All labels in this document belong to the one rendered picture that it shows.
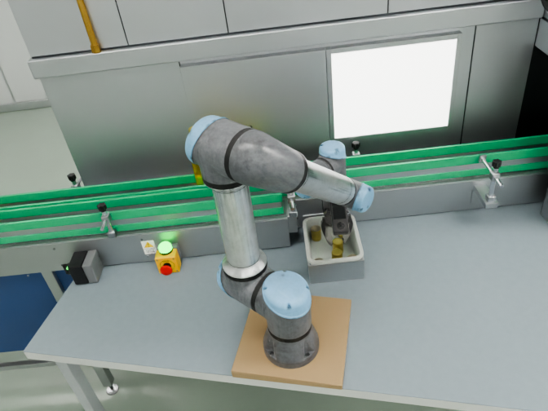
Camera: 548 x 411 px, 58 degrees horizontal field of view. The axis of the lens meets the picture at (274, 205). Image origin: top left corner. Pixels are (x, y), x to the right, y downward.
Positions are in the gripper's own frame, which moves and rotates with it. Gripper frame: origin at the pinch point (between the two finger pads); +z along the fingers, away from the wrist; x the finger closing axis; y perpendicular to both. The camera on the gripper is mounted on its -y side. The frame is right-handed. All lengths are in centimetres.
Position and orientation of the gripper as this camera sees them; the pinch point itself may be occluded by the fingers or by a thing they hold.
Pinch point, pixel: (338, 243)
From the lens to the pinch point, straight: 162.8
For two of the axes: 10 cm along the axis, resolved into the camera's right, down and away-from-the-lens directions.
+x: -9.9, 1.3, 0.2
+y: -0.6, -5.9, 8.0
